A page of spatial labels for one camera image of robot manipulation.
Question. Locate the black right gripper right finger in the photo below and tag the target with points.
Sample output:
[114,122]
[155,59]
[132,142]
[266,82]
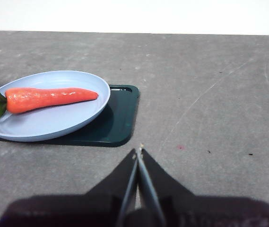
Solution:
[207,212]

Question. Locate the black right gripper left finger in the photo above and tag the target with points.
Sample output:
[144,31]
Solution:
[77,210]

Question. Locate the light blue round plate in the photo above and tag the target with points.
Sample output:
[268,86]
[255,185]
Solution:
[54,123]

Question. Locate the orange carrot with green leaves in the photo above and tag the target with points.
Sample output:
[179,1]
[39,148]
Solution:
[42,99]

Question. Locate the dark green cutting board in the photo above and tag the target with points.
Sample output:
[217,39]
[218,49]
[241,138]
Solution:
[120,123]

